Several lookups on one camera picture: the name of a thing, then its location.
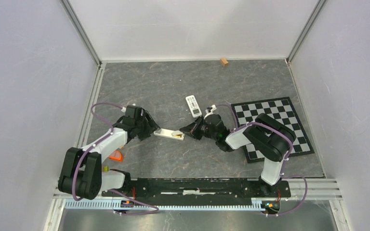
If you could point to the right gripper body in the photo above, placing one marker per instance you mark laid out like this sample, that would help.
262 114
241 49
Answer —
200 131

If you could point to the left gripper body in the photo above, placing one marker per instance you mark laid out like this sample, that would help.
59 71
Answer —
139 125

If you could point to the white remote control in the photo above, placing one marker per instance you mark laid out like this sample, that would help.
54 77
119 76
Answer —
166 133
193 106

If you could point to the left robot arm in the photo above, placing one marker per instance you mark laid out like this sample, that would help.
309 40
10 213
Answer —
81 174

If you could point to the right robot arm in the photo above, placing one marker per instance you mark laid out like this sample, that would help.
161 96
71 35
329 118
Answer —
270 137

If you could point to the orange semicircle toy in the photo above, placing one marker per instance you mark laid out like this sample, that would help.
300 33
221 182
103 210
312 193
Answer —
116 156

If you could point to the small wooden block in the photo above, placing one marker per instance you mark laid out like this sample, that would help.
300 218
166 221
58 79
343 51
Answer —
224 62

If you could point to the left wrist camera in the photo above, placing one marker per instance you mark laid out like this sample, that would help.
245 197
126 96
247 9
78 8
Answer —
128 107

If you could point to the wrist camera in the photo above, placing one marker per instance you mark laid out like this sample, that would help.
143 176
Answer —
128 107
209 110

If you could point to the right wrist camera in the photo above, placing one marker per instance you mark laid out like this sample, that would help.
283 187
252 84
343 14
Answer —
209 110

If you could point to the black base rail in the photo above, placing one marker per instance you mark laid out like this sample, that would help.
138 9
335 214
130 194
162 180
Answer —
202 191

